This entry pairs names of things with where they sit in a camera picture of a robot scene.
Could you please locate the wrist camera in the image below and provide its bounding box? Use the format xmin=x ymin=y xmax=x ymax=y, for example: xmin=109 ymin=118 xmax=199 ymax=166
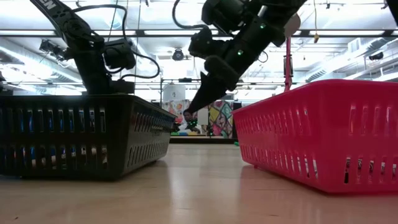
xmin=201 ymin=0 xmax=249 ymax=32
xmin=103 ymin=39 xmax=137 ymax=70

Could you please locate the white box on stand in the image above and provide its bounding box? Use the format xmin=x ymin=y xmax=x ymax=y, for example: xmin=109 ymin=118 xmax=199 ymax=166
xmin=162 ymin=84 xmax=187 ymax=101

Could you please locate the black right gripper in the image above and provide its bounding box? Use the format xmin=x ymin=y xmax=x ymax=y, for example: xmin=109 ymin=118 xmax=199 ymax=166
xmin=185 ymin=18 xmax=285 ymax=114

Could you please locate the person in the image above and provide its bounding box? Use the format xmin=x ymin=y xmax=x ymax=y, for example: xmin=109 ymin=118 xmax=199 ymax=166
xmin=177 ymin=108 xmax=203 ymax=135

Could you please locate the yellow hanging cable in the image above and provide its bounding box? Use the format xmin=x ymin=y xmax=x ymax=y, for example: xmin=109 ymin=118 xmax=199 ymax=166
xmin=312 ymin=0 xmax=320 ymax=44

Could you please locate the black plastic basket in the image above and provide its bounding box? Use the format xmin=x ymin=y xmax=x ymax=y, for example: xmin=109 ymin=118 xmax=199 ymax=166
xmin=0 ymin=94 xmax=177 ymax=181

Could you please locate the colourful patterned panel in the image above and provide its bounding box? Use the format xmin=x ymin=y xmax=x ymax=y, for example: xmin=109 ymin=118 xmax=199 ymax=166
xmin=161 ymin=99 xmax=234 ymax=139

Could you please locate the black stand frame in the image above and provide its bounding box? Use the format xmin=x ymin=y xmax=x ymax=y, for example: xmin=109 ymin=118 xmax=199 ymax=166
xmin=159 ymin=77 xmax=211 ymax=138

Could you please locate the black metal table frame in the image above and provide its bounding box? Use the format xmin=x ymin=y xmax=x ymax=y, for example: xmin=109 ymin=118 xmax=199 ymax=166
xmin=169 ymin=136 xmax=239 ymax=145

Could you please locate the white ceiling vent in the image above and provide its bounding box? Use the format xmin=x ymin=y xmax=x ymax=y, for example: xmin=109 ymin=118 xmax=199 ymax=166
xmin=347 ymin=37 xmax=363 ymax=54

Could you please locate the white sign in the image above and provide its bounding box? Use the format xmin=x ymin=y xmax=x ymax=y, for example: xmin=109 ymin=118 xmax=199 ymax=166
xmin=197 ymin=107 xmax=210 ymax=126

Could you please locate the red desk lamp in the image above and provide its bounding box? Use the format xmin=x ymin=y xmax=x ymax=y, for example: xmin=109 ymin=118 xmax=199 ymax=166
xmin=282 ymin=12 xmax=302 ymax=93

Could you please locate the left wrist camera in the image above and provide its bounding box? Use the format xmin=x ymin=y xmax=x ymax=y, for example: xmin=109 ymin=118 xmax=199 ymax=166
xmin=103 ymin=39 xmax=137 ymax=70

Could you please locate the black ceiling device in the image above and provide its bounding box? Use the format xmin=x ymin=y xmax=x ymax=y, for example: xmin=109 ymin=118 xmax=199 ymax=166
xmin=39 ymin=39 xmax=72 ymax=62

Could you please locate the red plastic basket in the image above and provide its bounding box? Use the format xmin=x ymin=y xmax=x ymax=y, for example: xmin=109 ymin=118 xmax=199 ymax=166
xmin=231 ymin=78 xmax=398 ymax=194

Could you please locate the black left camera cable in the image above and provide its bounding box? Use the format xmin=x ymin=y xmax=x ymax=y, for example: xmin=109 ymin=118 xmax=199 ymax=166
xmin=70 ymin=3 xmax=161 ymax=81

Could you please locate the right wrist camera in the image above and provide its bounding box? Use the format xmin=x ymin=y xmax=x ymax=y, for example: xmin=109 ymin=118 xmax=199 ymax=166
xmin=201 ymin=0 xmax=249 ymax=32

